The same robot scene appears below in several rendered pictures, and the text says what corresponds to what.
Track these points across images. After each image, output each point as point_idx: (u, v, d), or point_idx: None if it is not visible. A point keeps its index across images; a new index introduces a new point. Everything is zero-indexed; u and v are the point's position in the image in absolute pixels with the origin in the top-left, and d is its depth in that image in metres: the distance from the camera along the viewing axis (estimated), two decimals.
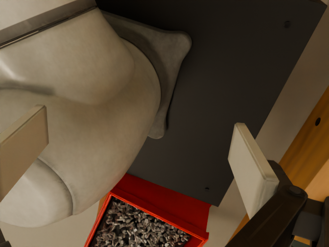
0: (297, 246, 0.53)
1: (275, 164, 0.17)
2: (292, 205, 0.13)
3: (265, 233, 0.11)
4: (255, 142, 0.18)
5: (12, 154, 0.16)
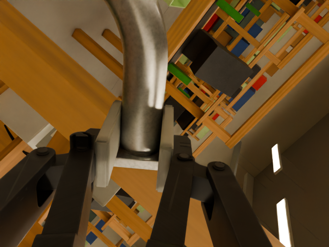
0: None
1: (186, 139, 0.19)
2: (187, 169, 0.15)
3: (178, 200, 0.12)
4: (171, 120, 0.20)
5: (113, 142, 0.18)
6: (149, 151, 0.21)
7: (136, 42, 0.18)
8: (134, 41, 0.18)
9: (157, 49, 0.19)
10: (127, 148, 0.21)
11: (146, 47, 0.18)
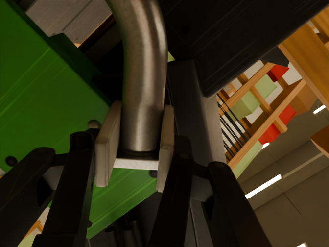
0: None
1: (186, 139, 0.19)
2: (187, 169, 0.15)
3: (179, 200, 0.12)
4: (171, 120, 0.20)
5: (113, 142, 0.18)
6: (150, 150, 0.21)
7: (138, 40, 0.18)
8: (136, 39, 0.18)
9: (158, 47, 0.19)
10: (128, 149, 0.21)
11: (148, 45, 0.18)
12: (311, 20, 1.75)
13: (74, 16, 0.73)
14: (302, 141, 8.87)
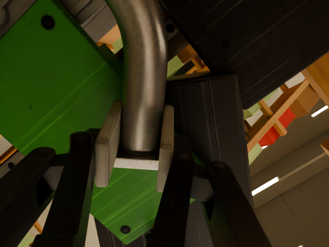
0: None
1: (186, 139, 0.19)
2: (187, 169, 0.15)
3: (179, 200, 0.12)
4: (171, 120, 0.20)
5: (113, 142, 0.18)
6: (150, 150, 0.21)
7: (138, 40, 0.18)
8: (136, 39, 0.18)
9: (158, 47, 0.19)
10: (128, 149, 0.21)
11: (148, 45, 0.19)
12: None
13: (90, 19, 0.74)
14: (300, 144, 8.92)
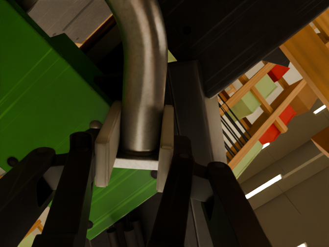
0: None
1: (186, 139, 0.19)
2: (187, 169, 0.15)
3: (179, 200, 0.12)
4: (171, 120, 0.20)
5: (113, 142, 0.18)
6: (150, 150, 0.21)
7: (138, 40, 0.18)
8: (135, 40, 0.18)
9: (158, 48, 0.19)
10: (127, 149, 0.21)
11: (148, 46, 0.18)
12: (312, 20, 1.75)
13: (74, 16, 0.73)
14: (303, 141, 8.87)
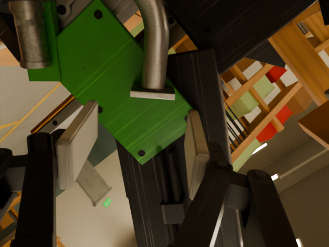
0: None
1: (217, 145, 0.19)
2: (223, 177, 0.14)
3: (209, 208, 0.12)
4: (200, 126, 0.19)
5: (80, 143, 0.18)
6: (159, 88, 0.36)
7: (152, 23, 0.34)
8: (152, 23, 0.34)
9: (164, 27, 0.34)
10: (146, 87, 0.36)
11: (158, 26, 0.34)
12: (306, 24, 1.91)
13: None
14: (300, 142, 9.04)
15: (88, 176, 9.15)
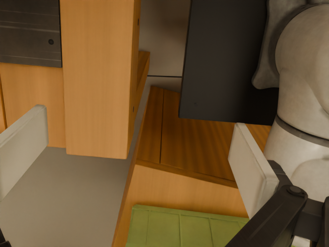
0: None
1: (275, 164, 0.17)
2: (292, 205, 0.13)
3: (265, 233, 0.11)
4: (255, 142, 0.18)
5: (12, 154, 0.16)
6: None
7: None
8: None
9: None
10: None
11: None
12: None
13: None
14: None
15: None
